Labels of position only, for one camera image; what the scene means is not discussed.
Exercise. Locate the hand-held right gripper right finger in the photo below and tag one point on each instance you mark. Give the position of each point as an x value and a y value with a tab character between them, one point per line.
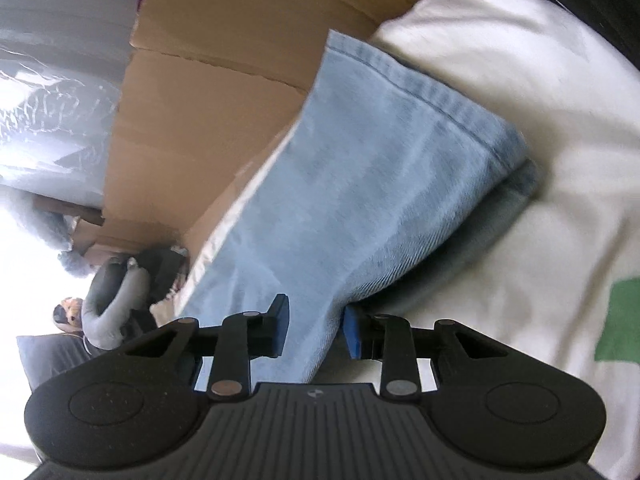
352	332

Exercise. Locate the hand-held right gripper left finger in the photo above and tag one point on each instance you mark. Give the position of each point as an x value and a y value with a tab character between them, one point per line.
281	330

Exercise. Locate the light blue jeans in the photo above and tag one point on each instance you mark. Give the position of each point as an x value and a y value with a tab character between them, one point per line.
360	185

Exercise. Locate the black garment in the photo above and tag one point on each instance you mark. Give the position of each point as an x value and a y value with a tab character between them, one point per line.
160	270

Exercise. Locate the grey neck pillow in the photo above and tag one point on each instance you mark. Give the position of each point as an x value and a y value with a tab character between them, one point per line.
95	330

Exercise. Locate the small plush toy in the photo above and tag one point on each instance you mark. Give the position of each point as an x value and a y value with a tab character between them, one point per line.
70	310

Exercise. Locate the brown cardboard sheet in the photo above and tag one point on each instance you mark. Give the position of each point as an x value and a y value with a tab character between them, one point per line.
200	125

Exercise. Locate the person in grey sleeves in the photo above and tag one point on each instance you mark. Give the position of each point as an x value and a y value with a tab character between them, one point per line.
50	360

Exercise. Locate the grey fluffy item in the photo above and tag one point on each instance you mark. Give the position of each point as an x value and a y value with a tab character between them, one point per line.
45	225

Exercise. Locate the white printed blanket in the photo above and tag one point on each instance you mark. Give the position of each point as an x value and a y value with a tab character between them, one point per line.
550	110

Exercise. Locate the plastic-wrapped grey mattress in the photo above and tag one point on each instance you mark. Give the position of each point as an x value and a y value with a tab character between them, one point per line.
60	85

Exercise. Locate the dark cloth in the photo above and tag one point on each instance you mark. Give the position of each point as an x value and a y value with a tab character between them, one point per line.
600	0

